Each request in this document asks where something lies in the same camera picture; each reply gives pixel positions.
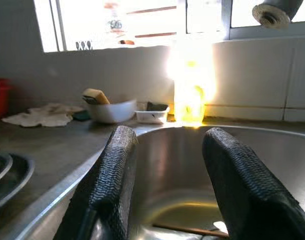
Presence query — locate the yellow sponge with dark scourer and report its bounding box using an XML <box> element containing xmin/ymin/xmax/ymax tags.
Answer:
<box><xmin>81</xmin><ymin>88</ymin><xmax>111</xmax><ymax>105</ymax></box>

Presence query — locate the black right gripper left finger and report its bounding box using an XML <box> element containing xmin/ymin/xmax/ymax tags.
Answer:
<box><xmin>53</xmin><ymin>125</ymin><xmax>139</xmax><ymax>240</ymax></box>

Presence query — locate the dark green sponge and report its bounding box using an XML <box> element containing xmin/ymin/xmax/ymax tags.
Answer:
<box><xmin>146</xmin><ymin>101</ymin><xmax>169</xmax><ymax>112</ymax></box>

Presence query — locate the chrome kitchen faucet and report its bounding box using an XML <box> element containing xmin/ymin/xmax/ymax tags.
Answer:
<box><xmin>251</xmin><ymin>0</ymin><xmax>305</xmax><ymax>30</ymax></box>

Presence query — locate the stainless steel kitchen sink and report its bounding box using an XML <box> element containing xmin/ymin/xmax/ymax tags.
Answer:
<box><xmin>2</xmin><ymin>124</ymin><xmax>305</xmax><ymax>240</ymax></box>

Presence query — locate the green scouring pad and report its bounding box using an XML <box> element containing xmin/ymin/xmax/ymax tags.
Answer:
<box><xmin>72</xmin><ymin>110</ymin><xmax>91</xmax><ymax>122</ymax></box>

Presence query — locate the white ceramic bowl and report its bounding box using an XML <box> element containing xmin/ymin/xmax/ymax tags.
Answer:
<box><xmin>85</xmin><ymin>98</ymin><xmax>138</xmax><ymax>124</ymax></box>

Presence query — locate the yellow dish soap bottle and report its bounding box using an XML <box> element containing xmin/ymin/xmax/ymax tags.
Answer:
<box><xmin>167</xmin><ymin>47</ymin><xmax>216</xmax><ymax>127</ymax></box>

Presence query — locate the red plastic container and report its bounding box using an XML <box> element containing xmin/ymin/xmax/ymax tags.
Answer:
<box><xmin>0</xmin><ymin>78</ymin><xmax>13</xmax><ymax>120</ymax></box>

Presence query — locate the window with white frame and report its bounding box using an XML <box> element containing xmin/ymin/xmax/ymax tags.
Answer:
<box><xmin>33</xmin><ymin>0</ymin><xmax>305</xmax><ymax>53</ymax></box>

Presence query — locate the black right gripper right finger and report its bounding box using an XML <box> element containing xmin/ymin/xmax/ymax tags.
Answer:
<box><xmin>202</xmin><ymin>127</ymin><xmax>305</xmax><ymax>240</ymax></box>

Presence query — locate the white crumpled cloth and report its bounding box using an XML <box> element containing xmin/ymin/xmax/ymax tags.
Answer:
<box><xmin>1</xmin><ymin>102</ymin><xmax>85</xmax><ymax>128</ymax></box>

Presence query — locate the brown wooden chopstick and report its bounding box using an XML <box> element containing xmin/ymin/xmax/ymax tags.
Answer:
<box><xmin>152</xmin><ymin>221</ymin><xmax>230</xmax><ymax>239</ymax></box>

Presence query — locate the clear plastic container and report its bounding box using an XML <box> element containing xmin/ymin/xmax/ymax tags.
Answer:
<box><xmin>134</xmin><ymin>107</ymin><xmax>170</xmax><ymax>125</ymax></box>

